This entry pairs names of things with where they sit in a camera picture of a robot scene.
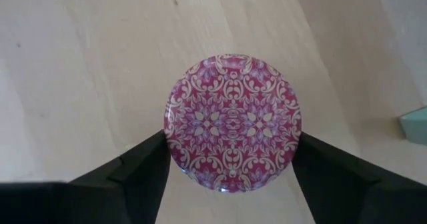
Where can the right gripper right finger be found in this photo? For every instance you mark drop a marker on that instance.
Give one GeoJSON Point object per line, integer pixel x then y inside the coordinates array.
{"type": "Point", "coordinates": [350, 197]}

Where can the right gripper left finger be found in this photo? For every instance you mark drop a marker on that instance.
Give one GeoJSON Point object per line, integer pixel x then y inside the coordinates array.
{"type": "Point", "coordinates": [116, 197]}

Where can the pink patterned round tin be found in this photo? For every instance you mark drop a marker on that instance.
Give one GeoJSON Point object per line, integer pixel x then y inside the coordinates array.
{"type": "Point", "coordinates": [232, 123]}

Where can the green perforated metal shelf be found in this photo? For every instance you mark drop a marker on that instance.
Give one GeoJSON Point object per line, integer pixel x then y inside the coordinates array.
{"type": "Point", "coordinates": [415, 125]}

